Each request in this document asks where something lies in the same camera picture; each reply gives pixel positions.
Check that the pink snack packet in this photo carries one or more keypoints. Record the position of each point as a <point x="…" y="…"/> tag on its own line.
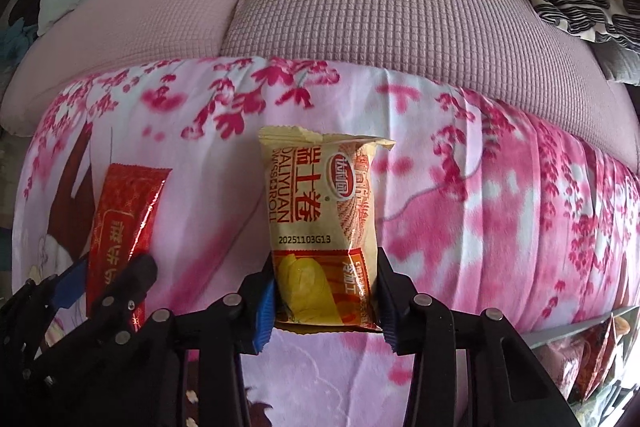
<point x="562" y="367"/>

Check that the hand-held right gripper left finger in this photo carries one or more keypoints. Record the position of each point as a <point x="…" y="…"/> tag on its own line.
<point x="262" y="322"/>

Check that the teal cloth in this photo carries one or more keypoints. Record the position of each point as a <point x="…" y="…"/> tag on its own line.
<point x="12" y="47"/>

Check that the red gold patterned packet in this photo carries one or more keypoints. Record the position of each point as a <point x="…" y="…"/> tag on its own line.
<point x="125" y="212"/>

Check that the dark clothes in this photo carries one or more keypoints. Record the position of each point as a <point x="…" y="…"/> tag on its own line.
<point x="25" y="2"/>

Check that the grey pillow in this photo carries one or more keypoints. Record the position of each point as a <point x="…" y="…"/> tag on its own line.
<point x="620" y="64"/>

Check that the yellow cake roll packet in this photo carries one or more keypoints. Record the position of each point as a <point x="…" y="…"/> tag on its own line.
<point x="310" y="207"/>

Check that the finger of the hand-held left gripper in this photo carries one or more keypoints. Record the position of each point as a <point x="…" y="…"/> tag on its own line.
<point x="131" y="274"/>
<point x="72" y="279"/>

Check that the pink printed blanket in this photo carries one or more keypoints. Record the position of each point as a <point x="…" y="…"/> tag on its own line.
<point x="500" y="232"/>

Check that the teal cardboard box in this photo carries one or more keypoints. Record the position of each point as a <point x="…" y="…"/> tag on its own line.
<point x="565" y="332"/>

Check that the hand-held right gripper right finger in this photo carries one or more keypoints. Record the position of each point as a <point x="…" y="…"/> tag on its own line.
<point x="387" y="322"/>

